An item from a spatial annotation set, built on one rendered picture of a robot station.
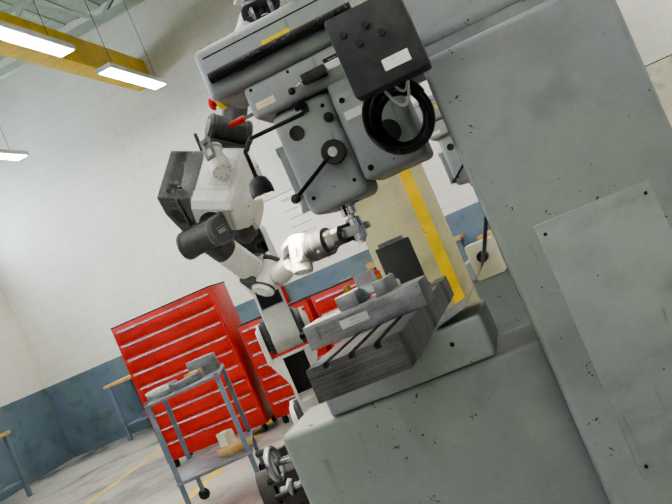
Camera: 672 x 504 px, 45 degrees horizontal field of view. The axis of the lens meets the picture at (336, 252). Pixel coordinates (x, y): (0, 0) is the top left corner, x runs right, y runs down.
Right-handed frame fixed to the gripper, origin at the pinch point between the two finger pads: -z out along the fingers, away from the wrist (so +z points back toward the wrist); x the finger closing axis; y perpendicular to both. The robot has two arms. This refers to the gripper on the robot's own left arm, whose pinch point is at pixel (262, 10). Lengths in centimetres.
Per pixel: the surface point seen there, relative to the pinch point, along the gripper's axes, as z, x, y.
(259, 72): -23.7, 8.1, -10.5
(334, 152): -41, -2, -35
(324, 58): -28.8, -10.1, -12.7
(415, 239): 101, -32, -156
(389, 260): -20, -7, -87
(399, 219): 108, -28, -145
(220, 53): -17.1, 16.3, -2.8
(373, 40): -57, -21, -5
